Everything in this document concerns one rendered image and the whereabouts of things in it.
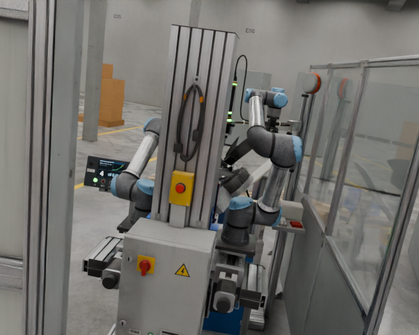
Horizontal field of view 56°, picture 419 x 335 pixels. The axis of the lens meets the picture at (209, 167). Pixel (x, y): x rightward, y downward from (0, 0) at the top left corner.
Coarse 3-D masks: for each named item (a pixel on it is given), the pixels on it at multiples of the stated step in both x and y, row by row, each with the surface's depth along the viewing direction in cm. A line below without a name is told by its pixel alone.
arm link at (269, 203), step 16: (272, 144) 171; (288, 144) 171; (272, 160) 178; (288, 160) 174; (272, 176) 183; (272, 192) 188; (256, 208) 197; (272, 208) 194; (256, 224) 201; (272, 224) 199
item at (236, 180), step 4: (236, 172) 286; (240, 172) 288; (244, 172) 290; (232, 176) 286; (236, 176) 284; (240, 176) 284; (244, 176) 286; (248, 176) 292; (228, 180) 283; (232, 180) 283; (236, 180) 281; (240, 180) 284; (244, 180) 284; (220, 184) 292; (224, 184) 284; (228, 184) 283; (232, 184) 283; (236, 184) 283; (240, 184) 282; (228, 188) 284; (232, 188) 283; (236, 188) 283; (232, 192) 284
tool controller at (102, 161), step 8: (88, 160) 245; (96, 160) 245; (104, 160) 244; (112, 160) 244; (120, 160) 245; (88, 168) 245; (96, 168) 245; (104, 168) 244; (112, 168) 244; (120, 168) 244; (88, 176) 245; (96, 176) 244; (112, 176) 244; (88, 184) 245; (96, 184) 244; (104, 184) 244
